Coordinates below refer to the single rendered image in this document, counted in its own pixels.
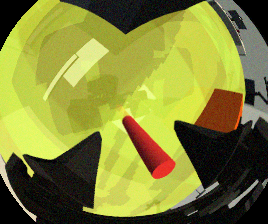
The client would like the red peg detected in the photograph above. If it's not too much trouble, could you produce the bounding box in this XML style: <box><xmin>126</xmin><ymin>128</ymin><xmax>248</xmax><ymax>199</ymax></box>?
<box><xmin>122</xmin><ymin>116</ymin><xmax>175</xmax><ymax>179</ymax></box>

